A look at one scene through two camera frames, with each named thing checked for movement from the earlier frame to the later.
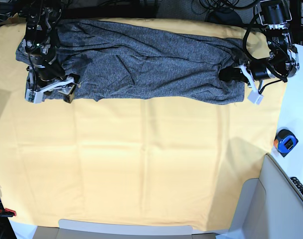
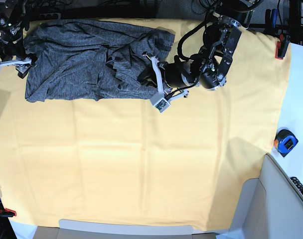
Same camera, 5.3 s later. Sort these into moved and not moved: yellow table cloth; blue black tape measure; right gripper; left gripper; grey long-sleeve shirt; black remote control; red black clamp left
Moved: left gripper; grey long-sleeve shirt; right gripper
Not moved: black remote control; red black clamp left; blue black tape measure; yellow table cloth
